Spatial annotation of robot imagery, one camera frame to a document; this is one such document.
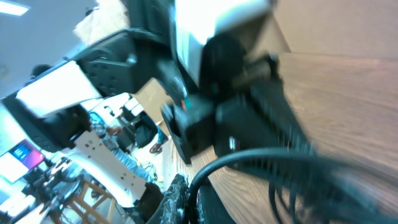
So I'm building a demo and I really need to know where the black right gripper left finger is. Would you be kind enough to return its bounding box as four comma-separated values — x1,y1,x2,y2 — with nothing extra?
149,174,189,224

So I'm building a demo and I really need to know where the wooden stool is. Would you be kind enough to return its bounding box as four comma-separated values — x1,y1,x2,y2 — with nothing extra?
50,180,116,224

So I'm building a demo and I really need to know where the black smooth usb cable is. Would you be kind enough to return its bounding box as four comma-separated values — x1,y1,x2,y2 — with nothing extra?
188,147,398,224

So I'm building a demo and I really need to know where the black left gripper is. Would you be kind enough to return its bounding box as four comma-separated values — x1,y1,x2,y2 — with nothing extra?
161,53,299,163

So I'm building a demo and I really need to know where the background computer monitor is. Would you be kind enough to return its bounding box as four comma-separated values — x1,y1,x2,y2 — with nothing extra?
9,139,45,170

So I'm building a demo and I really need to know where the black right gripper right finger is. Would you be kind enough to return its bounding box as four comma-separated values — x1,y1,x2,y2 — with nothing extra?
197,185,236,224

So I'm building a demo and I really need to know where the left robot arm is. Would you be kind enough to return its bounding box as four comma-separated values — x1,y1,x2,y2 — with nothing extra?
2,1,303,213

